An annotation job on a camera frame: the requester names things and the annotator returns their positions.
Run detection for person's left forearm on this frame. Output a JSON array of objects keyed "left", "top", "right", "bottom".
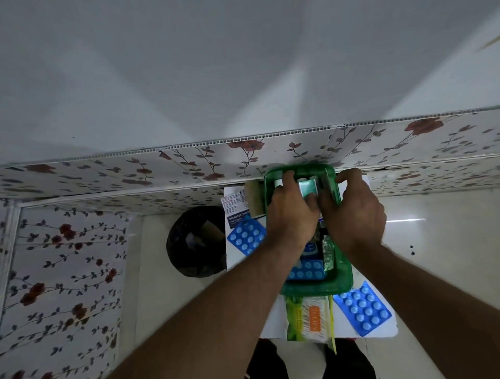
[{"left": 105, "top": 234, "right": 313, "bottom": 379}]

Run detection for silver foil tablet strip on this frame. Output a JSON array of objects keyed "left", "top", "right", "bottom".
[{"left": 322, "top": 236, "right": 336, "bottom": 272}]

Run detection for yellow plastic strip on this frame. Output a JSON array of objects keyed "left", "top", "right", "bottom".
[{"left": 329, "top": 296, "right": 338, "bottom": 355}]

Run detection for blue white medicine box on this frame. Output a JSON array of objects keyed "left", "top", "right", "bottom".
[{"left": 301, "top": 241, "right": 323, "bottom": 261}]

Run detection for green cotton buds packet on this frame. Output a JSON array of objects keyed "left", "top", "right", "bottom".
[{"left": 285, "top": 295, "right": 333, "bottom": 344}]

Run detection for brown bandage roll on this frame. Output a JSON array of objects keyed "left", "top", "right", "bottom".
[{"left": 245, "top": 180, "right": 266, "bottom": 219}]

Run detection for black waste bin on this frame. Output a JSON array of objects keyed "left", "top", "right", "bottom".
[{"left": 166, "top": 206, "right": 227, "bottom": 279}]

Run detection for white dressing packet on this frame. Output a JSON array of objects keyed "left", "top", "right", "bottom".
[{"left": 221, "top": 186, "right": 251, "bottom": 229}]

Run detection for person's right forearm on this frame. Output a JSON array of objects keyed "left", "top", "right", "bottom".
[{"left": 344, "top": 242, "right": 500, "bottom": 379}]

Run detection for green plastic tray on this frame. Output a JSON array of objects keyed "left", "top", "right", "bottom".
[{"left": 264, "top": 164, "right": 354, "bottom": 296}]

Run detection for person's right hand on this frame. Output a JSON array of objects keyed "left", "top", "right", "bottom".
[{"left": 317, "top": 168, "right": 388, "bottom": 257}]

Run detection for person's black trousers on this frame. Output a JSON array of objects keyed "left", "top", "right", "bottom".
[{"left": 245, "top": 338, "right": 376, "bottom": 379}]

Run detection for person's left hand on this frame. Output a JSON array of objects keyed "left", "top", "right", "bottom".
[{"left": 266, "top": 170, "right": 321, "bottom": 250}]

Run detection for teal white medicine box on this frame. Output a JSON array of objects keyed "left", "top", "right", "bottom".
[{"left": 298, "top": 176, "right": 323, "bottom": 200}]

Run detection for blue tablet blister pack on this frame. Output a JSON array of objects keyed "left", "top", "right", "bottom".
[
  {"left": 333, "top": 281, "right": 392, "bottom": 337},
  {"left": 227, "top": 218, "right": 268, "bottom": 257},
  {"left": 287, "top": 259, "right": 327, "bottom": 281}
]

